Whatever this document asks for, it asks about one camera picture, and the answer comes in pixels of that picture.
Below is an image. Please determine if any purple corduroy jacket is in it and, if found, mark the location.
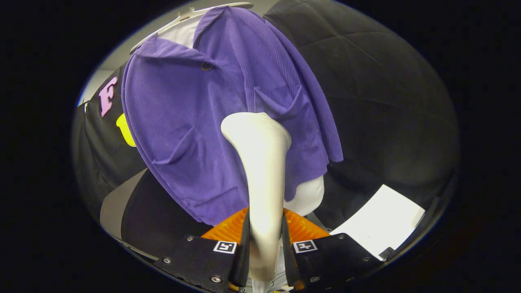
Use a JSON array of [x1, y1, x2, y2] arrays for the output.
[[121, 6, 344, 226]]

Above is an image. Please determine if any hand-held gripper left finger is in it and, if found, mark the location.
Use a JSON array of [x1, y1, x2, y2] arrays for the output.
[[153, 207, 251, 293]]

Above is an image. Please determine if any white garment steamer head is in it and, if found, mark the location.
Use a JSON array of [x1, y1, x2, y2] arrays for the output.
[[221, 112, 292, 282]]

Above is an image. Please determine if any grey cabinet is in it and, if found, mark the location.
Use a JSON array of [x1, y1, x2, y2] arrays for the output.
[[100, 168, 149, 241]]

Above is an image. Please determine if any black backdrop cloth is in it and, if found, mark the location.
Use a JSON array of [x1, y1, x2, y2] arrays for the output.
[[72, 0, 460, 261]]

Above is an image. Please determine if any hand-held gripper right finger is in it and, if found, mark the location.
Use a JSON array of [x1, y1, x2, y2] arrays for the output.
[[282, 208, 385, 291]]

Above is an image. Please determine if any white clothes hanger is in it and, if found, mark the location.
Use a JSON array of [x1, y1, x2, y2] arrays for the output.
[[129, 2, 254, 53]]

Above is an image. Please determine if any white flat board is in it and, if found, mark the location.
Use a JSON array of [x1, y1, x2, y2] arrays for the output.
[[330, 184, 426, 261]]

